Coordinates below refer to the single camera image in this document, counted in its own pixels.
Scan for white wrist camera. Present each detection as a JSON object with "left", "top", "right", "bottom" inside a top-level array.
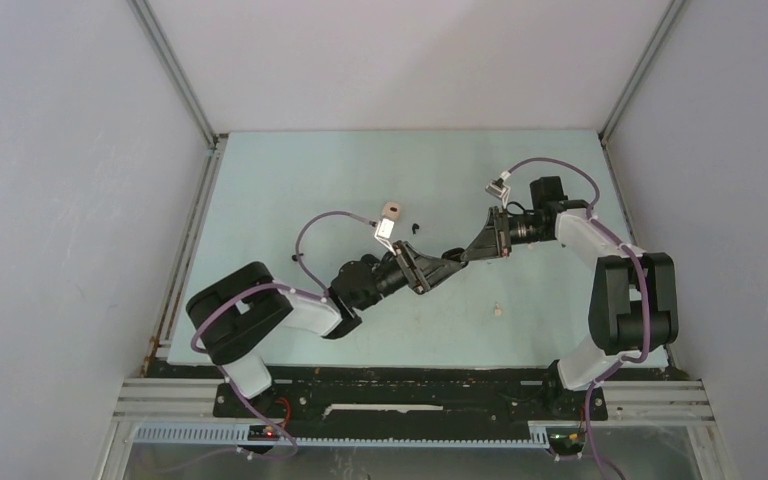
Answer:
[
  {"left": 485, "top": 170, "right": 511, "bottom": 209},
  {"left": 373, "top": 217, "right": 395, "bottom": 253}
]

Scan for black charging case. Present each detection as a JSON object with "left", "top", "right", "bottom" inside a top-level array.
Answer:
[{"left": 441, "top": 248, "right": 464, "bottom": 262}]

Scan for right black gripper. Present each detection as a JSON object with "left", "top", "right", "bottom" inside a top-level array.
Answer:
[{"left": 461, "top": 206, "right": 551, "bottom": 262}]

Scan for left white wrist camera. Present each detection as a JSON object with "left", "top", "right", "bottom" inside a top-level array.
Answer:
[{"left": 373, "top": 217, "right": 395, "bottom": 253}]

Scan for beige earbud charging case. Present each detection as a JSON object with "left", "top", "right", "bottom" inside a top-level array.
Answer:
[{"left": 382, "top": 201, "right": 401, "bottom": 222}]

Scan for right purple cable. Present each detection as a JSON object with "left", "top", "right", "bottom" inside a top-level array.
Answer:
[{"left": 506, "top": 157, "right": 654, "bottom": 480}]

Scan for left controller board red led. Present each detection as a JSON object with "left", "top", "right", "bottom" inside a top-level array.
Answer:
[{"left": 247, "top": 426, "right": 282, "bottom": 442}]

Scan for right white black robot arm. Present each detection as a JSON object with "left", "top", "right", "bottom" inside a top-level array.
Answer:
[{"left": 459, "top": 176, "right": 678, "bottom": 418}]

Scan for aluminium frame rail front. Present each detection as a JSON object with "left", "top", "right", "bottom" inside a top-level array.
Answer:
[{"left": 94, "top": 378, "right": 739, "bottom": 479}]

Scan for right controller board green led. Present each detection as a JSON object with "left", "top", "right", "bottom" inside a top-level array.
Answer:
[{"left": 550, "top": 432, "right": 585, "bottom": 446}]

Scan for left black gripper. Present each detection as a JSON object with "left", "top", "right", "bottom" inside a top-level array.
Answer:
[{"left": 354, "top": 240, "right": 460, "bottom": 311}]

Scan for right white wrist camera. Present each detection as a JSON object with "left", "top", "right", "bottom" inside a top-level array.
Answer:
[{"left": 485, "top": 170, "right": 511, "bottom": 209}]

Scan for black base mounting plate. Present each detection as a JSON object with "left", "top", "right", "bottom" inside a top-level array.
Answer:
[{"left": 212, "top": 367, "right": 608, "bottom": 442}]

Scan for white slotted cable duct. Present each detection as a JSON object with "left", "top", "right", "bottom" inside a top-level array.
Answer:
[{"left": 133, "top": 423, "right": 551, "bottom": 450}]

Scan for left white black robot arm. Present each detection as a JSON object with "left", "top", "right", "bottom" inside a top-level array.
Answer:
[{"left": 185, "top": 241, "right": 469, "bottom": 417}]

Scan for left aluminium corner post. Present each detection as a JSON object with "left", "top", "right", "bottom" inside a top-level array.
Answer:
[{"left": 127, "top": 0, "right": 218, "bottom": 149}]

